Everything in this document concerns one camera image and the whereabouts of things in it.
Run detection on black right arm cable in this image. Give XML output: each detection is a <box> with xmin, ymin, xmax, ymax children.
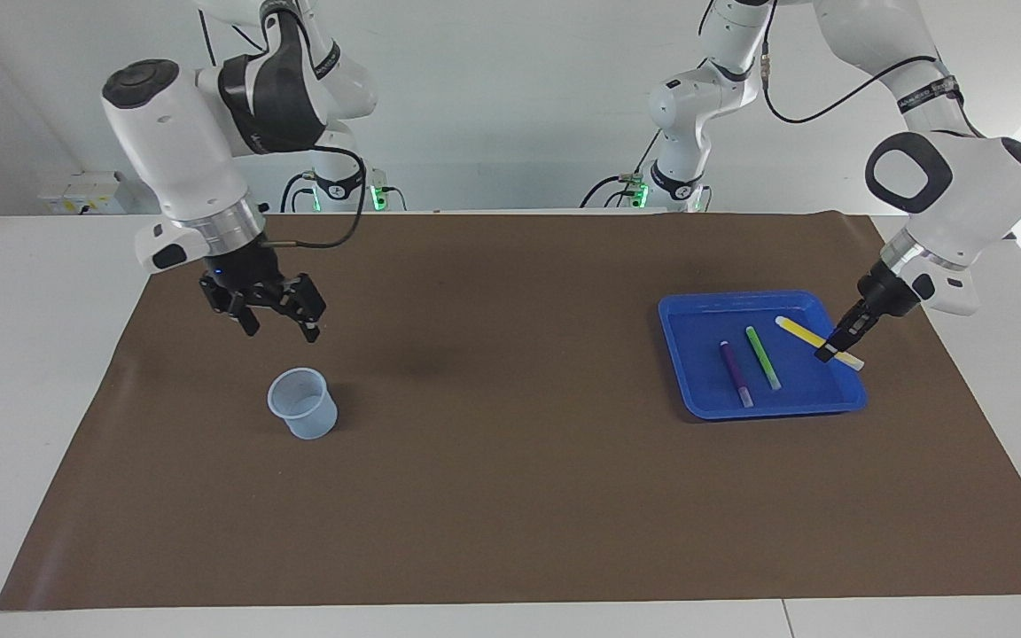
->
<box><xmin>258</xmin><ymin>146</ymin><xmax>368</xmax><ymax>249</ymax></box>

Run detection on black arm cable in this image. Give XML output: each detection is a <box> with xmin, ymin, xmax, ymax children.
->
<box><xmin>759</xmin><ymin>27</ymin><xmax>999</xmax><ymax>143</ymax></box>
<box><xmin>258</xmin><ymin>146</ymin><xmax>368</xmax><ymax>249</ymax></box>

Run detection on green marker pen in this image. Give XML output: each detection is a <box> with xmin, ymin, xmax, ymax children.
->
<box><xmin>744</xmin><ymin>326</ymin><xmax>783</xmax><ymax>392</ymax></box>

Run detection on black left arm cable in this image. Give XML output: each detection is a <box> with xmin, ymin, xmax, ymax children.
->
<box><xmin>759</xmin><ymin>27</ymin><xmax>999</xmax><ymax>143</ymax></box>

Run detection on blue plastic tray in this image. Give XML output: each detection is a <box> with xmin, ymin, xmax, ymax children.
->
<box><xmin>658</xmin><ymin>290</ymin><xmax>869</xmax><ymax>421</ymax></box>

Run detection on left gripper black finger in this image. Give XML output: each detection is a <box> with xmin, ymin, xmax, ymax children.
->
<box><xmin>814</xmin><ymin>312</ymin><xmax>880</xmax><ymax>365</ymax></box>
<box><xmin>832</xmin><ymin>300</ymin><xmax>870</xmax><ymax>342</ymax></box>

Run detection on yellow marker pen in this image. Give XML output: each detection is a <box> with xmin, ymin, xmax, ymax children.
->
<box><xmin>774</xmin><ymin>315</ymin><xmax>867</xmax><ymax>372</ymax></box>

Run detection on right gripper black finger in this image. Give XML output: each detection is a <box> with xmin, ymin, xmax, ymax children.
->
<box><xmin>199</xmin><ymin>275</ymin><xmax>261</xmax><ymax>338</ymax></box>
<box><xmin>253</xmin><ymin>273</ymin><xmax>328</xmax><ymax>345</ymax></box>

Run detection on brown table mat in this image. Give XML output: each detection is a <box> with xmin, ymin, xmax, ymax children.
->
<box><xmin>0</xmin><ymin>211</ymin><xmax>1021</xmax><ymax>612</ymax></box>

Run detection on white power socket box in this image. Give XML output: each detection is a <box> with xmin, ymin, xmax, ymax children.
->
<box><xmin>38</xmin><ymin>171</ymin><xmax>130</xmax><ymax>215</ymax></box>

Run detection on purple marker pen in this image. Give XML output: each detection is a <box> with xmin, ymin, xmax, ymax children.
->
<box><xmin>719</xmin><ymin>340</ymin><xmax>755</xmax><ymax>408</ymax></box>

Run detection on clear plastic cup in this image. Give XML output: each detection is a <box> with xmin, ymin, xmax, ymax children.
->
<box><xmin>267</xmin><ymin>367</ymin><xmax>339</xmax><ymax>441</ymax></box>

